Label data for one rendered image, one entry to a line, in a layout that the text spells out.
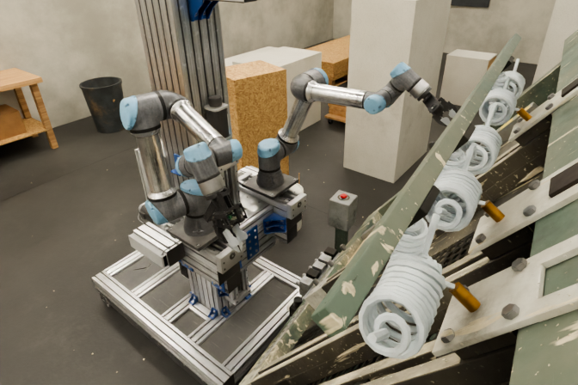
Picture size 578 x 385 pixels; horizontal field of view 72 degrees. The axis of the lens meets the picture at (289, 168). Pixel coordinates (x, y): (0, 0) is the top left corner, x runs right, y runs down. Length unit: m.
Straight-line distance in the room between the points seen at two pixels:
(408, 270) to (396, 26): 3.40
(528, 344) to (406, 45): 3.42
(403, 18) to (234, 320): 2.72
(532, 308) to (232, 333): 2.17
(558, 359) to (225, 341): 2.19
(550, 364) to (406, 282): 0.13
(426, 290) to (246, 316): 2.18
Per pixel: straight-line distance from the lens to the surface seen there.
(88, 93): 5.76
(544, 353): 0.40
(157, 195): 1.68
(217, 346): 2.46
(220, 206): 1.23
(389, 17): 3.77
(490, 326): 0.46
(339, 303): 0.28
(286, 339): 1.57
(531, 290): 0.46
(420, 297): 0.41
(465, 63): 6.43
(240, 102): 3.28
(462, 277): 0.70
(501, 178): 1.09
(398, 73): 1.69
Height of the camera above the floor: 2.15
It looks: 29 degrees down
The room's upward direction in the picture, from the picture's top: 1 degrees counter-clockwise
